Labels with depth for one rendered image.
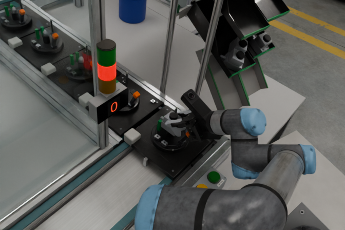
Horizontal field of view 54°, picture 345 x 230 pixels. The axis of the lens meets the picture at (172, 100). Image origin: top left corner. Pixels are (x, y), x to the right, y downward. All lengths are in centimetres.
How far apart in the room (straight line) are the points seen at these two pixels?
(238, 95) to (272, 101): 32
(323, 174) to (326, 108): 175
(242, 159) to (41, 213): 62
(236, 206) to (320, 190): 91
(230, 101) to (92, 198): 64
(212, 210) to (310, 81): 291
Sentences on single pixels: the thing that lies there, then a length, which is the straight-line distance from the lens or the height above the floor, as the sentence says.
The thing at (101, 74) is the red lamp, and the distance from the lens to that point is 92.
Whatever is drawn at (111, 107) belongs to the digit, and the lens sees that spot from 100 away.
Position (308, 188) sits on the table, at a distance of 143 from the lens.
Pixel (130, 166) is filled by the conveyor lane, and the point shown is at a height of 92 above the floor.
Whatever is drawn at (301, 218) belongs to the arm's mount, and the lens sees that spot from 115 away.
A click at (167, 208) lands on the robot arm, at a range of 59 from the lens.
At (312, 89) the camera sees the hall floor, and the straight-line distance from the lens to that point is 333.
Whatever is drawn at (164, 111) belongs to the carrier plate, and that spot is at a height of 97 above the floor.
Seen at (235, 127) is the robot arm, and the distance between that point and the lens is 94.
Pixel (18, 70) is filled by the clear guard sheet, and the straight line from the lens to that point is 80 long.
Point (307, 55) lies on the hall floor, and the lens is 373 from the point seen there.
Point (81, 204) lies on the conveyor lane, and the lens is 116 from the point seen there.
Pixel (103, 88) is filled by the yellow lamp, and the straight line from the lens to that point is 95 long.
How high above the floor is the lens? 194
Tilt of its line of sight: 45 degrees down
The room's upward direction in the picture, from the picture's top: 10 degrees clockwise
